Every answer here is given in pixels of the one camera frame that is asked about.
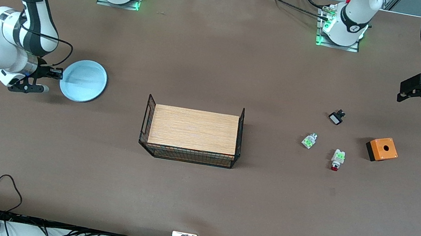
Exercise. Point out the red push button switch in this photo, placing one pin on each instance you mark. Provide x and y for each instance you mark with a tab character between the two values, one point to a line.
337	157

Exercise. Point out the green push button switch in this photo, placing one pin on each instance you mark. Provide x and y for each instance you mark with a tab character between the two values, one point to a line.
308	141

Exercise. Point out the orange button enclosure box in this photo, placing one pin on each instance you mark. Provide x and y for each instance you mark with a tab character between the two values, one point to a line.
382	150

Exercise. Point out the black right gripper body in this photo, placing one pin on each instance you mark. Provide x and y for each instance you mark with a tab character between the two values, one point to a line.
42	70

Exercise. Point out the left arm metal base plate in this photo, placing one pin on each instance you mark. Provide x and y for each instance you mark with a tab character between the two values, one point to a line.
333	46

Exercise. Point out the light blue plate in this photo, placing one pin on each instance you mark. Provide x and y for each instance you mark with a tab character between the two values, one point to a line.
84	82

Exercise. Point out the black white switch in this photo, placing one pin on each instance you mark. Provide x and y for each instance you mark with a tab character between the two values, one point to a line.
335	119

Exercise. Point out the wooden board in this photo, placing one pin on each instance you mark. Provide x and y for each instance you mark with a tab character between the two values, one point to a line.
191	130

